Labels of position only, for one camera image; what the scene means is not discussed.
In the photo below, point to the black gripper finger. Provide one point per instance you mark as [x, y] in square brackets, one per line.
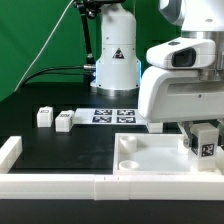
[185, 145]
[220, 127]

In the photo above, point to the white U-shaped fence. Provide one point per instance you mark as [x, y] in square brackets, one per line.
[102, 187]

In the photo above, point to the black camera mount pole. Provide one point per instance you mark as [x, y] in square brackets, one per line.
[89, 9]

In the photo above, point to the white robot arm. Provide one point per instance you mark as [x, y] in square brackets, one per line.
[118, 69]

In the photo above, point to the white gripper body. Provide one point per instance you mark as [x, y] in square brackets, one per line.
[171, 89]

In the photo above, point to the white fiducial tag sheet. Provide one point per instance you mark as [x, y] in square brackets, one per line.
[108, 117]

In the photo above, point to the white square table top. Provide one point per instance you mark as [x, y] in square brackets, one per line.
[157, 154]

